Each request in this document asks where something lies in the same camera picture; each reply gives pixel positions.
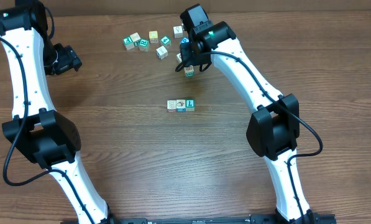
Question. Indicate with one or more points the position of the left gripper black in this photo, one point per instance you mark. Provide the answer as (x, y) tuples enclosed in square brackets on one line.
[(69, 59)]

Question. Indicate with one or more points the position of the green L wooden block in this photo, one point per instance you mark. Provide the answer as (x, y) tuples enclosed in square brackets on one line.
[(190, 105)]

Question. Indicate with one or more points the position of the yellow top left block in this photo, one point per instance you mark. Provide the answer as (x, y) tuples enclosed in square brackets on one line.
[(153, 37)]

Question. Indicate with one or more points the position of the green R wooden block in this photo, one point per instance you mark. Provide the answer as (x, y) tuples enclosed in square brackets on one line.
[(144, 45)]

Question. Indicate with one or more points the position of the yellow edged animal block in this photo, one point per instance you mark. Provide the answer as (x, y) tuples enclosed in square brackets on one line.
[(178, 57)]

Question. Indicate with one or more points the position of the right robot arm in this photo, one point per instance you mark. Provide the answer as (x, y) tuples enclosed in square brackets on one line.
[(274, 125)]

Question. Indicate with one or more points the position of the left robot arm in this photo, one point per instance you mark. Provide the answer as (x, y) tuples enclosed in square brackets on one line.
[(37, 130)]

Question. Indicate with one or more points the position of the blue edged squirrel block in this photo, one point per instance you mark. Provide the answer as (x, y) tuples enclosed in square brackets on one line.
[(180, 105)]

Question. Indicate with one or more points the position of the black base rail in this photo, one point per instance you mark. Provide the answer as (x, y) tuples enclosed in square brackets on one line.
[(197, 221)]

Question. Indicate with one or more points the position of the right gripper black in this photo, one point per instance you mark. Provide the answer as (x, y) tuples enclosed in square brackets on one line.
[(187, 51)]

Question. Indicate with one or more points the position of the red letter wooden block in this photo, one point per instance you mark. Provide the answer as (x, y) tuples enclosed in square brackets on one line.
[(171, 106)]

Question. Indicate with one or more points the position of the cardboard backdrop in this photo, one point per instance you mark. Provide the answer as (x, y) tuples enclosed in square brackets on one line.
[(118, 7)]

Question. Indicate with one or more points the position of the blue P wooden block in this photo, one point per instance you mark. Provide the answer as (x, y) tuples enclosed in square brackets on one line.
[(184, 40)]

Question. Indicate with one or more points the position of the green 4 wooden block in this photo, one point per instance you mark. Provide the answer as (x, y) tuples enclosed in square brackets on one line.
[(166, 41)]

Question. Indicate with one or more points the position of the green B wooden block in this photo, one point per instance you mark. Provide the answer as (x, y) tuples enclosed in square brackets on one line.
[(189, 71)]

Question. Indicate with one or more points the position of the plain white top block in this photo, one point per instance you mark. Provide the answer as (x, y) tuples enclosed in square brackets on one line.
[(178, 32)]

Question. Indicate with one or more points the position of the blue edged plain block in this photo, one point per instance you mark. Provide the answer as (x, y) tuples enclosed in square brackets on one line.
[(162, 52)]

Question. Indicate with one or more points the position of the plain wood green-side block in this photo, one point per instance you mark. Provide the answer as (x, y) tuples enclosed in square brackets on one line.
[(135, 38)]

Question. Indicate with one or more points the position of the green J wooden block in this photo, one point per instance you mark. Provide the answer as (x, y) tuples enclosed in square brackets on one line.
[(128, 43)]

